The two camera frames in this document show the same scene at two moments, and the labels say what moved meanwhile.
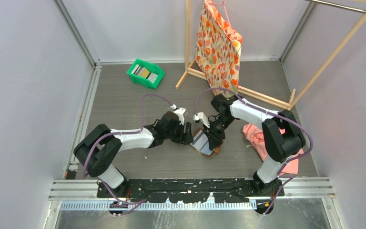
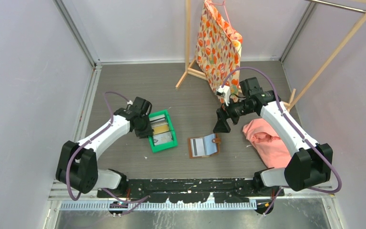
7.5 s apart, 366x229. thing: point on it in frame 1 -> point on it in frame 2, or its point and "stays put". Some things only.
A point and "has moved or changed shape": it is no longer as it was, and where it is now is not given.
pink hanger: x=226 y=13 stays put
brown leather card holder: x=201 y=143 has moved or changed shape
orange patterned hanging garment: x=217 y=50 stays put
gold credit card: x=145 y=73 has moved or changed shape
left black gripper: x=185 y=138 -> x=147 y=132
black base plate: x=192 y=191 stays put
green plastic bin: x=152 y=68 -> x=159 y=147
